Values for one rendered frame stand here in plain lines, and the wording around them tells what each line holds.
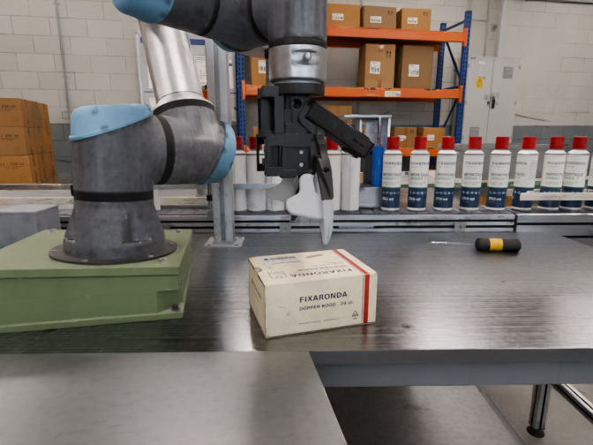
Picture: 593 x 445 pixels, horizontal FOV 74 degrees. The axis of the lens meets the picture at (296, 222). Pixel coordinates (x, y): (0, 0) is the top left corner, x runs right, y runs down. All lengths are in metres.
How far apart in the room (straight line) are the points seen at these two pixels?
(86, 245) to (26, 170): 3.75
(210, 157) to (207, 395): 0.40
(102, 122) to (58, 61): 5.19
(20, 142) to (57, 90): 1.58
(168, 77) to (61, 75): 5.05
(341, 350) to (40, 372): 0.35
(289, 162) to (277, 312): 0.20
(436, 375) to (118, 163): 0.54
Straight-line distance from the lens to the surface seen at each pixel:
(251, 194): 1.09
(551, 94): 7.44
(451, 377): 0.63
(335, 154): 1.08
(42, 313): 0.66
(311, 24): 0.53
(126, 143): 0.64
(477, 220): 1.19
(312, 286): 0.53
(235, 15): 0.58
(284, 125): 0.52
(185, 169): 0.69
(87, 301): 0.63
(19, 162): 4.39
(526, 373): 0.67
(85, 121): 0.65
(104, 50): 5.70
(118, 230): 0.64
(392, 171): 1.11
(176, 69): 0.77
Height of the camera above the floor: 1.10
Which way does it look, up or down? 13 degrees down
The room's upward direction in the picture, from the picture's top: straight up
